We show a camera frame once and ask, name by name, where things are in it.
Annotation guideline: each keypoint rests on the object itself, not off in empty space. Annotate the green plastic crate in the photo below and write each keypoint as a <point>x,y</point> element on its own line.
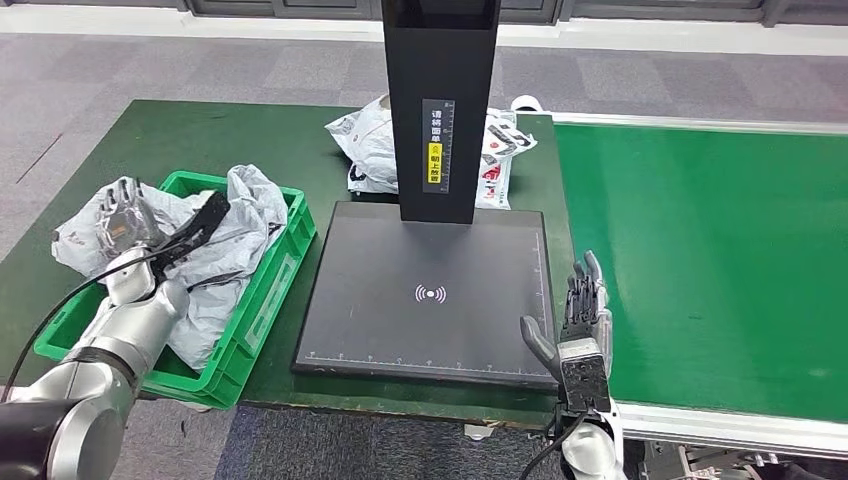
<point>265,311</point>

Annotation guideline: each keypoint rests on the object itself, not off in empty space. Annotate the white parcel bag red print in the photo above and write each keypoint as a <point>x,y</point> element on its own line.
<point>495,189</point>

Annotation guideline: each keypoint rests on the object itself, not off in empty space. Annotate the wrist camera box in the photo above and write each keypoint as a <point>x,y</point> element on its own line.
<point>584,378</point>
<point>199,225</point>

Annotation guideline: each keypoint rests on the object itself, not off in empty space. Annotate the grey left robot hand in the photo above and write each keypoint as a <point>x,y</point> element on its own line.
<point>126,222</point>

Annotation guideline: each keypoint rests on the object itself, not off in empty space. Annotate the black inbound scanner machine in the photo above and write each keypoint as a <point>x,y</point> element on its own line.
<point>430,298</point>

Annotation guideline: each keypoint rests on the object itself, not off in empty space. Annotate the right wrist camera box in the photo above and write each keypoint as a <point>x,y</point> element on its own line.
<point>584,378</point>

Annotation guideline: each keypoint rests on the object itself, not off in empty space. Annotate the dark window frame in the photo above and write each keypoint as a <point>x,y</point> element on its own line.
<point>298,6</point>

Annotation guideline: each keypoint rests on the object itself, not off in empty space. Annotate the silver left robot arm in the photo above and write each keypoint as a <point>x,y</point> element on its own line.
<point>119,338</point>

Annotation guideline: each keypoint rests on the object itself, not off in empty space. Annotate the metal table bracket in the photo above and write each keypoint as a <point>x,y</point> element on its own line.
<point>478,432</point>

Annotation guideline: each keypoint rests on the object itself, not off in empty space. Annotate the white round object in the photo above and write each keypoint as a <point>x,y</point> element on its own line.
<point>528,103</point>

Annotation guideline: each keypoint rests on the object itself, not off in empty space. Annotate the plain grey parcel bag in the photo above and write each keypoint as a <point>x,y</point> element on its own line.
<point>262,199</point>

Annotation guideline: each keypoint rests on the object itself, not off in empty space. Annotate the green conveyor belt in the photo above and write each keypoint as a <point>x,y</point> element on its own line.
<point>696,252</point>

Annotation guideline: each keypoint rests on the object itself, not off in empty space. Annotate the grey parcel bag red print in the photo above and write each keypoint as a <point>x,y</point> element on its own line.
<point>76,242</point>

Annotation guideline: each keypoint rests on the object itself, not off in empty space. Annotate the black yellow label sticker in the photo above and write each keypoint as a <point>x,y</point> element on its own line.
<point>438,147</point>

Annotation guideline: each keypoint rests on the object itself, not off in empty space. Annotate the white parcel bag black print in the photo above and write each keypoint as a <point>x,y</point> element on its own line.
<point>364,132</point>

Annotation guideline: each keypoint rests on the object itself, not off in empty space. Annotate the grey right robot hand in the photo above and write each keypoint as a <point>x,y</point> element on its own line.
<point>586,311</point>

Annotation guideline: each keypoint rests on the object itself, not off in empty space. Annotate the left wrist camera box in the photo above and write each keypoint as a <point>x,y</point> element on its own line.
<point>199,225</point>

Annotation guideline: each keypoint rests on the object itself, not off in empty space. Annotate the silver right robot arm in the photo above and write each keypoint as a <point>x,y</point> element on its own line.
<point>590,450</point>

